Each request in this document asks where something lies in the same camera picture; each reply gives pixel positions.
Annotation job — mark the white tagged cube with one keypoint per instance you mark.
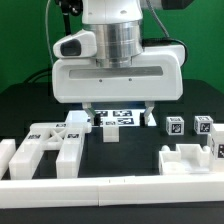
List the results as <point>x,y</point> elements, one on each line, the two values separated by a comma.
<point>175,125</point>
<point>202,124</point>

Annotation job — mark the white tagged base sheet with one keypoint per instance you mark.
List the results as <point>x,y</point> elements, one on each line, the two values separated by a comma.
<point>123,117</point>

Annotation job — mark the white chair back frame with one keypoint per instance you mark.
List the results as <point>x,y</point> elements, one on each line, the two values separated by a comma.
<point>66,138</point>

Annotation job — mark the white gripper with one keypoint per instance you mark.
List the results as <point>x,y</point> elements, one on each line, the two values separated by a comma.
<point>154,75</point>

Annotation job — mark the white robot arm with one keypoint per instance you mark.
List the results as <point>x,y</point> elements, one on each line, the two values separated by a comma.
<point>108,61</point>

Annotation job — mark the white tagged cube right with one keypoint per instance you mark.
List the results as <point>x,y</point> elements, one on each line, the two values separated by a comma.
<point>202,124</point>

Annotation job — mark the white chair seat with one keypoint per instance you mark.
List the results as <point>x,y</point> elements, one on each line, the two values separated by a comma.
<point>185,159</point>

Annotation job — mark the white tagged cube left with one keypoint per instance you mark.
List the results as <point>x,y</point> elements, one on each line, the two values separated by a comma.
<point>175,125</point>

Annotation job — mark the white U-shaped fence wall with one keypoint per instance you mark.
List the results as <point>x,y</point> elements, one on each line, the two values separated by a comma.
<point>172,185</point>

